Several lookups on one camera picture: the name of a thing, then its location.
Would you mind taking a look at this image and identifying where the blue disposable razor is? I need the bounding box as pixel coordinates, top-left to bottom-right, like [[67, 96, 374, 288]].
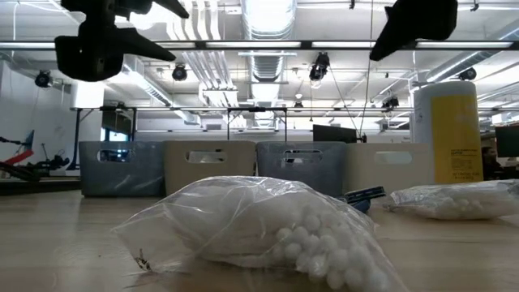
[[336, 185, 388, 215]]

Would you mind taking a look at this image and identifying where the silver ceiling air duct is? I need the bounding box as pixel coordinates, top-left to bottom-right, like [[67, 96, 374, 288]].
[[240, 0, 298, 84]]

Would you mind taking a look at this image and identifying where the overhead rig camera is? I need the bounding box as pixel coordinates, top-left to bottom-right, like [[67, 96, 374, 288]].
[[308, 51, 331, 83]]

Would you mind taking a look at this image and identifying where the person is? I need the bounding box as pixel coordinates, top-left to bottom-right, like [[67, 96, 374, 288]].
[[481, 146, 506, 182]]

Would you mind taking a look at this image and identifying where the black table edge frame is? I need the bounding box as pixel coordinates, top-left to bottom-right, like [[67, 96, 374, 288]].
[[0, 175, 83, 196]]

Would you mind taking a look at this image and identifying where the red and black background robot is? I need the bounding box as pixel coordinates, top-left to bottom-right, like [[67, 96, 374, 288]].
[[0, 129, 71, 183]]

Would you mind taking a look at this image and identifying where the black computer monitor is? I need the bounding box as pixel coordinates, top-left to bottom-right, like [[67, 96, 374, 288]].
[[494, 125, 519, 159], [311, 123, 359, 144]]

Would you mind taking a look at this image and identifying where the white wipes canister yellow label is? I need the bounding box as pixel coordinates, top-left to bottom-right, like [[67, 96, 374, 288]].
[[410, 79, 485, 186]]

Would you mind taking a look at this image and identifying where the black rig frame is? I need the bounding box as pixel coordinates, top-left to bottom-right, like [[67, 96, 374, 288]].
[[0, 39, 519, 52]]

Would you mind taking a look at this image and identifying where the clear bag of cotton balls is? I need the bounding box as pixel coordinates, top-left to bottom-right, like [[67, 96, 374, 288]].
[[112, 174, 411, 292], [384, 178, 519, 221]]

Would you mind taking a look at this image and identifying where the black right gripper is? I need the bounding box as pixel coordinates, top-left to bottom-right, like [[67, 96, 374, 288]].
[[369, 0, 460, 62]]

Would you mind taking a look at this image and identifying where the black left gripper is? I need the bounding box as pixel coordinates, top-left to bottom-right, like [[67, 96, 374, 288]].
[[54, 0, 191, 82]]

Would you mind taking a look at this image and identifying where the grey plastic bin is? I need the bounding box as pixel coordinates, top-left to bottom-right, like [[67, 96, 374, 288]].
[[78, 140, 166, 199], [255, 140, 348, 199]]

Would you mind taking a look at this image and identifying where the white plastic bin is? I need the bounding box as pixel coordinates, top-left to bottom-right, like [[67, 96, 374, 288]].
[[343, 142, 433, 195], [162, 140, 258, 196]]

